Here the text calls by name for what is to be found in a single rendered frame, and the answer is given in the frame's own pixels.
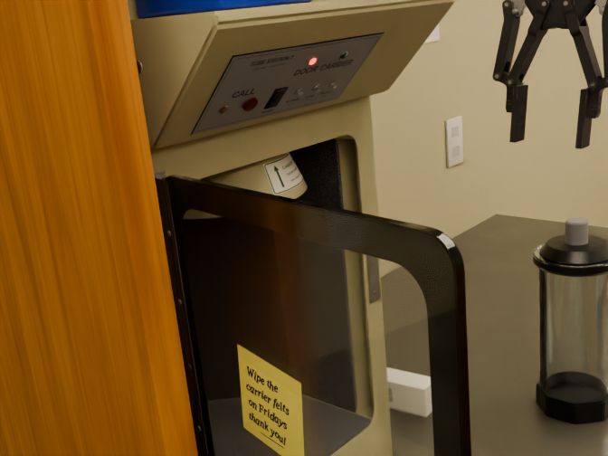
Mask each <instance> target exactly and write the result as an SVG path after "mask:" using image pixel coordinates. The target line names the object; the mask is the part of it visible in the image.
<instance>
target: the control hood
mask: <svg viewBox="0 0 608 456"><path fill-rule="evenodd" d="M454 2H455V0H328V1H318V2H309V3H299V4H290V5H272V6H262V7H253V8H243V9H233V10H223V11H214V12H205V13H196V14H180V15H171V16H162V17H154V18H145V19H136V20H130V24H131V30H132V36H133V42H134V48H135V54H136V59H137V66H138V77H139V82H140V88H141V94H142V100H143V106H144V111H145V117H146V123H147V134H148V140H149V145H150V149H159V148H162V147H169V146H173V145H176V144H180V143H184V142H187V141H191V140H195V139H199V138H205V137H208V136H212V135H215V134H219V133H223V132H226V131H230V130H234V129H238V128H244V127H248V126H251V125H255V124H259V123H262V122H266V121H270V120H274V119H280V118H284V117H288V116H291V115H295V114H299V113H302V112H306V111H310V110H314V109H320V108H324V107H327V106H331V105H335V104H338V103H342V102H346V101H349V100H355V99H359V98H363V97H366V96H370V95H374V94H377V93H381V92H385V91H386V90H389V89H390V88H391V86H392V85H393V84H394V82H395V81H396V79H397V78H398V77H399V75H400V74H401V73H402V71H403V70H404V68H405V67H406V66H407V64H408V63H409V62H410V60H411V59H412V58H413V57H414V55H415V54H416V53H417V52H418V51H419V49H420V48H421V47H422V45H423V44H424V42H425V41H426V40H427V38H428V37H429V36H430V34H431V33H432V31H433V30H434V29H435V27H436V26H437V25H438V23H439V22H440V21H441V19H442V18H443V17H444V16H445V15H446V13H447V12H448V11H449V9H450V8H451V6H452V5H453V4H454ZM373 33H384V34H383V36H382V37H381V39H380V40H379V41H378V43H377V44H376V46H375V48H374V49H373V51H371V52H370V54H369V55H368V57H367V58H366V60H365V61H364V63H363V64H362V66H361V67H360V69H359V70H358V71H357V73H356V75H355V76H354V78H353V79H352V80H351V82H349V84H348V85H347V87H346V89H345V90H344V91H343V93H342V94H341V96H340V97H339V99H337V100H331V101H327V102H323V103H319V104H316V105H312V106H307V107H304V108H300V109H294V110H290V111H286V112H282V113H279V114H275V115H271V116H267V117H263V118H259V119H253V120H249V121H245V122H242V123H238V124H234V125H231V126H227V127H222V128H216V129H212V130H208V131H205V132H201V133H197V134H194V135H191V133H192V131H193V129H194V127H195V124H196V123H197V121H198V120H199V118H200V116H201V114H202V112H203V110H204V108H205V106H206V104H207V102H208V100H209V99H210V98H211V96H212V94H213V92H214V89H215V87H216V85H217V84H218V82H219V80H220V79H221V77H222V75H223V72H224V71H225V69H226V67H227V65H228V63H229V61H230V60H231V59H232V57H233V56H234V55H239V54H245V53H251V52H262V51H268V50H274V49H279V48H286V47H291V46H298V45H303V44H310V43H320V42H326V41H332V40H338V39H344V38H350V37H356V36H362V35H368V34H373Z"/></svg>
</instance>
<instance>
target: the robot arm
mask: <svg viewBox="0 0 608 456"><path fill-rule="evenodd" d="M596 5H597V6H598V8H599V14H600V15H602V16H603V17H602V36H603V71H604V78H603V75H602V73H601V70H600V66H599V63H598V61H597V58H596V54H595V51H594V47H593V43H592V40H591V37H590V34H589V32H590V30H589V27H588V23H587V21H586V16H587V15H589V14H590V12H591V11H592V10H593V8H594V7H595V6H596ZM525 7H527V8H528V10H529V12H530V13H531V14H532V16H533V19H532V22H531V24H530V26H529V27H528V30H527V37H526V39H525V41H524V42H523V44H522V47H521V49H520V51H519V53H518V57H517V59H516V60H515V62H514V64H513V66H512V69H511V70H510V68H511V63H512V59H513V55H514V51H515V46H516V41H517V37H518V29H519V25H520V16H521V15H523V13H524V9H525ZM502 9H503V16H504V22H503V26H502V31H501V36H500V40H499V48H498V53H497V58H496V63H495V67H494V72H493V76H492V78H493V80H494V81H499V82H501V83H504V84H505V85H506V87H507V98H506V111H507V112H509V113H511V126H510V139H509V142H513V143H516V142H519V141H521V140H524V138H525V126H526V115H527V91H528V85H523V84H524V82H522V81H523V80H524V78H525V76H526V74H527V71H528V68H529V66H530V64H531V62H532V61H533V59H534V57H535V54H536V52H537V49H538V47H539V45H540V44H541V41H542V39H543V37H544V36H545V35H546V33H547V31H548V29H556V28H560V29H569V32H570V34H571V35H572V37H573V39H574V42H575V48H576V50H577V53H578V56H579V60H580V63H581V65H582V68H583V72H584V76H585V79H586V83H587V86H588V88H586V89H582V90H581V93H580V102H579V112H578V122H577V132H576V142H575V148H580V149H582V148H585V147H589V145H590V136H591V126H592V119H596V118H599V116H600V114H601V107H602V106H601V105H602V97H603V91H604V90H605V89H606V88H608V0H505V1H504V2H503V3H502Z"/></svg>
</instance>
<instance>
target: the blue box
mask: <svg viewBox="0 0 608 456"><path fill-rule="evenodd" d="M311 1H312V0H136V6H137V12H138V17H139V18H142V19H145V18H154V17H162V16H171V15H180V14H196V13H205V12H214V11H223V10H233V9H243V8H253V7H262V6H272V5H290V4H299V3H309V2H311Z"/></svg>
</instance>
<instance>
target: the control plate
mask: <svg viewBox="0 0 608 456"><path fill-rule="evenodd" d="M383 34H384V33H373V34H368V35H362V36H356V37H350V38H344V39H338V40H332V41H326V42H320V43H310V44H303V45H298V46H291V47H286V48H279V49H274V50H268V51H262V52H251V53H245V54H239V55H234V56H233V57H232V59H231V60H230V61H229V63H228V65H227V67H226V69H225V71H224V72H223V75H222V77H221V79H220V80H219V82H218V84H217V85H216V87H215V89H214V92H213V94H212V96H211V98H210V99H209V100H208V102H207V104H206V106H205V108H204V110H203V112H202V114H201V116H200V118H199V120H198V121H197V123H196V124H195V127H194V129H193V131H192V133H191V135H194V134H197V133H201V132H205V131H208V130H212V129H216V128H222V127H227V126H231V125H234V124H238V123H242V122H245V121H249V120H253V119H259V118H263V117H267V116H271V115H275V114H279V113H282V112H286V111H290V110H294V109H300V108H304V107H307V106H312V105H316V104H319V103H323V102H327V101H331V100H337V99H339V97H340V96H341V94H342V93H343V91H344V90H345V89H346V87H347V85H348V84H349V82H351V80H352V79H353V78H354V76H355V75H356V73H357V71H358V70H359V69H360V67H361V66H362V64H363V63H364V61H365V60H366V58H367V57H368V55H369V54H370V52H371V51H373V49H374V48H375V46H376V44H377V43H378V41H379V40H380V39H381V37H382V36H383ZM345 51H347V52H348V54H347V56H346V58H344V59H343V60H341V61H340V60H339V59H338V57H339V55H340V54H341V53H342V52H345ZM315 56H317V57H318V59H317V61H316V62H315V63H314V64H313V65H311V66H308V62H309V60H310V59H311V58H313V57H315ZM332 81H336V82H337V83H336V85H337V87H336V88H335V89H333V88H329V86H328V85H329V84H330V82H332ZM317 84H319V85H320V87H319V88H320V92H316V91H312V89H313V87H314V86H315V85H317ZM284 87H288V89H287V90H286V92H285V94H284V95H283V97H282V98H281V100H280V102H279V104H278V105H277V107H273V108H269V109H264V107H265V106H266V104H267V102H268V101H269V99H270V97H271V95H272V93H273V92H274V91H275V90H276V89H280V88H284ZM299 88H302V89H303V91H302V93H303V95H302V96H301V97H300V96H299V95H297V96H296V95H294V93H295V91H296V90H297V89H299ZM251 98H256V99H257V100H258V104H257V106H256V107H255V108H254V109H252V110H250V111H245V110H244V109H243V108H242V107H243V105H244V103H245V102H246V101H247V100H249V99H251ZM224 105H228V106H229V109H228V110H227V111H226V112H224V114H218V110H219V109H220V108H221V107H222V106H224Z"/></svg>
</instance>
